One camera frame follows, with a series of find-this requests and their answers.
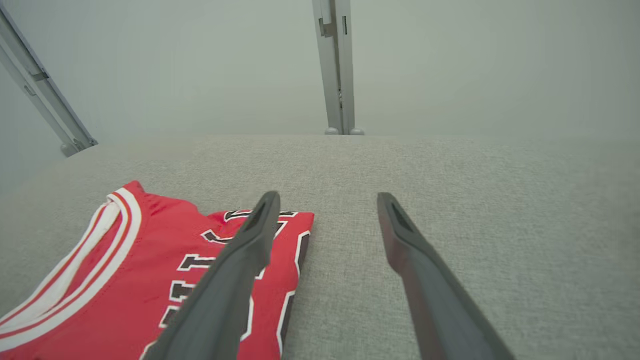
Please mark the red basketball jersey black letters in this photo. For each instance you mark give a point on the red basketball jersey black letters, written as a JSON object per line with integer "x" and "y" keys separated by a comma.
{"x": 135, "y": 280}

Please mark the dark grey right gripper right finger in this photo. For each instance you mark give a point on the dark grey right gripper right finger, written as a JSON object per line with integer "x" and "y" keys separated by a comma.
{"x": 440, "y": 310}

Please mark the grey cylindrical post foot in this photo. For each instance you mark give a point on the grey cylindrical post foot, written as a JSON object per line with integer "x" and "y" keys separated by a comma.
{"x": 331, "y": 131}
{"x": 356, "y": 131}

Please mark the grey slanted partition post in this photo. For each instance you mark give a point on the grey slanted partition post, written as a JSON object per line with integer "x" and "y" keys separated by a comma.
{"x": 45, "y": 95}

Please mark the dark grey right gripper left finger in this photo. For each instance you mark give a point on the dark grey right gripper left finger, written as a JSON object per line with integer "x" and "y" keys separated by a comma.
{"x": 225, "y": 290}

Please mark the grey vertical partition post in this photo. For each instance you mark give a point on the grey vertical partition post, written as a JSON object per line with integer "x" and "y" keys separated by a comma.
{"x": 337, "y": 75}

